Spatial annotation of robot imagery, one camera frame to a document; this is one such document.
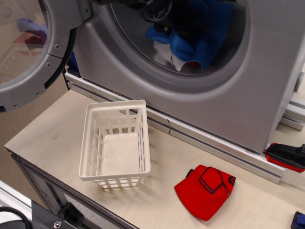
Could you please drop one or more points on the blue and black clamp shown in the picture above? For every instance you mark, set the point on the blue and black clamp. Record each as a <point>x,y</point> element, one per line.
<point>298,221</point>

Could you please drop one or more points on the white plastic laundry basket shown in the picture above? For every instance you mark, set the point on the white plastic laundry basket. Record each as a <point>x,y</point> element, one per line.
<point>115,151</point>

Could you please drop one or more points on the red garment with dark trim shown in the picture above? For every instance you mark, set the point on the red garment with dark trim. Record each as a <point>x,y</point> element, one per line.
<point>204,191</point>

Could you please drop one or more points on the grey toy washing machine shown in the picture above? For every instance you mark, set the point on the grey toy washing machine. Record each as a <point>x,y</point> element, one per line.
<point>240,97</point>

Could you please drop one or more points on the black bracket with bolt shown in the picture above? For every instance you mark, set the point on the black bracket with bolt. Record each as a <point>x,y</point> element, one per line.
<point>57,217</point>

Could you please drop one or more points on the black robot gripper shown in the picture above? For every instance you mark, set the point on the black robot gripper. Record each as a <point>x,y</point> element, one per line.
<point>173,15</point>

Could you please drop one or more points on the small red cloth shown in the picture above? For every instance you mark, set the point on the small red cloth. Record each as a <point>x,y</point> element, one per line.
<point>193,64</point>

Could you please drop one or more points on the red and black clamp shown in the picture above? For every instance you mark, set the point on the red and black clamp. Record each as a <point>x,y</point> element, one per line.
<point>290,157</point>

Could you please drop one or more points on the white cloth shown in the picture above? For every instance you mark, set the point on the white cloth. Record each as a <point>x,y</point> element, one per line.
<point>164,55</point>

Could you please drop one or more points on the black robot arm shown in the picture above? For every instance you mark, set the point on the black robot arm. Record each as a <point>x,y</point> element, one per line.
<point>119,2</point>

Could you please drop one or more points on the blue cloth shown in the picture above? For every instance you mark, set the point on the blue cloth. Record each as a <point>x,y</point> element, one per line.
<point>204,48</point>

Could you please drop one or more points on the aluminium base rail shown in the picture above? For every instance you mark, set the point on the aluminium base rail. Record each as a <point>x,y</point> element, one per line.
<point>231,152</point>

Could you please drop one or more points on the round grey washer door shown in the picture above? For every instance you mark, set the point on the round grey washer door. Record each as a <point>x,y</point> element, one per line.
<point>36,41</point>

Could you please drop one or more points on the aluminium table frame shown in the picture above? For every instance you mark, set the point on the aluminium table frame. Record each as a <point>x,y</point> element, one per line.
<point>67,202</point>

